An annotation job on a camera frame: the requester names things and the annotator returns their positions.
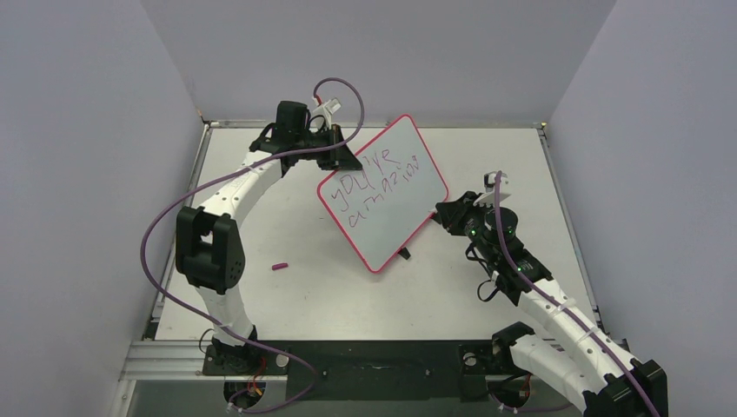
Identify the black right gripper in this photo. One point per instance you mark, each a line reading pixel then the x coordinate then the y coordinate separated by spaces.
pixel 454 213

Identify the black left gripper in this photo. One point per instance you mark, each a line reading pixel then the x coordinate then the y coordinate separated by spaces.
pixel 342 157

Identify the pink-framed whiteboard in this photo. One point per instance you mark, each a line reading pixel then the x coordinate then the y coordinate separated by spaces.
pixel 380 207

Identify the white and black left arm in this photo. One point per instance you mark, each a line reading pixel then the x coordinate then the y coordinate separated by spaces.
pixel 209 250

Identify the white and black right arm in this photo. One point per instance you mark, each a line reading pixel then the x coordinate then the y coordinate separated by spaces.
pixel 588 368

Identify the black whiteboard clip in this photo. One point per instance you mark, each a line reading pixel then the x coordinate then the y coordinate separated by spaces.
pixel 404 253

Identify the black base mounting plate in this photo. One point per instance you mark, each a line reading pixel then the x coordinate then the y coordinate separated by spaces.
pixel 513 387

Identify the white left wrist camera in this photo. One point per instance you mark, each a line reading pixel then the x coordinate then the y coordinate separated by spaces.
pixel 323 112

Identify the aluminium table edge rail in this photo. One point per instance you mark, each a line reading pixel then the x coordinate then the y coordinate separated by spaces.
pixel 181 360

